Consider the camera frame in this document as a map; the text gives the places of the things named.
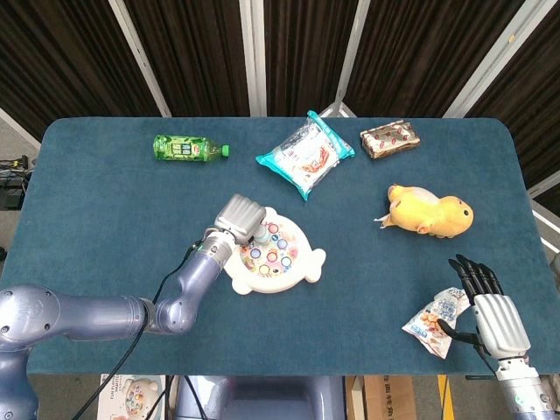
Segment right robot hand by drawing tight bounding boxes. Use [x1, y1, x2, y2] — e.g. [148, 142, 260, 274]
[436, 254, 532, 361]

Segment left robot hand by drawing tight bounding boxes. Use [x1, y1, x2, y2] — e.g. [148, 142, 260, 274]
[214, 193, 268, 247]

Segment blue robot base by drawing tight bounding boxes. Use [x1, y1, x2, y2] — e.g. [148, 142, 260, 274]
[174, 374, 347, 420]

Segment white fish-shaped toy board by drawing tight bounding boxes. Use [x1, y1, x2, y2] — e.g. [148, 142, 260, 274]
[220, 206, 327, 296]

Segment white printed product box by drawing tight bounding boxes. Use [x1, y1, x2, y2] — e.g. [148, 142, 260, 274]
[96, 374, 167, 420]

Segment small white snack packet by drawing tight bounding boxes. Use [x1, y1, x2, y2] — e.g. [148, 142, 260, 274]
[401, 287, 472, 361]

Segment green tea bottle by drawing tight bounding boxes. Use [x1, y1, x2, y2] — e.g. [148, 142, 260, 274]
[152, 134, 232, 163]

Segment teal clear snack bag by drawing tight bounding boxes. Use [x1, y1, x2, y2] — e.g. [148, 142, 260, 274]
[255, 109, 356, 202]

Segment blue felt table mat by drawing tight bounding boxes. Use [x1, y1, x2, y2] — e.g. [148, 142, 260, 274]
[0, 115, 560, 377]

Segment yellow plush toy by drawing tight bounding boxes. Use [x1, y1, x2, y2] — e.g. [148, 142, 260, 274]
[374, 184, 474, 239]

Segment brown cardboard box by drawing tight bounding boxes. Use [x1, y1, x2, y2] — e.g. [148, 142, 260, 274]
[345, 374, 417, 420]

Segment brown wrapped snack pack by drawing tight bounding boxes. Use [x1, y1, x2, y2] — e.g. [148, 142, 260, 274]
[359, 121, 422, 160]

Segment black cable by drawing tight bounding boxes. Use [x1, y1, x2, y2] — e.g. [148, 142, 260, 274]
[150, 374, 209, 420]

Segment black equipment with cables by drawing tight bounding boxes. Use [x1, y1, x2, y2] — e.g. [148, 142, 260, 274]
[0, 155, 34, 211]

